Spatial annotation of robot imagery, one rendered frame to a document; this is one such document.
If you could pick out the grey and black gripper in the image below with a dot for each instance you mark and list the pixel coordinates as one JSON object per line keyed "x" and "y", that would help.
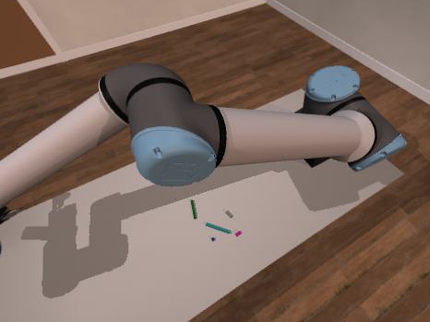
{"x": 9, "y": 214}

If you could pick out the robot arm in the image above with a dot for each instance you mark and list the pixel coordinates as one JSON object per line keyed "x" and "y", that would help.
{"x": 176, "y": 142}

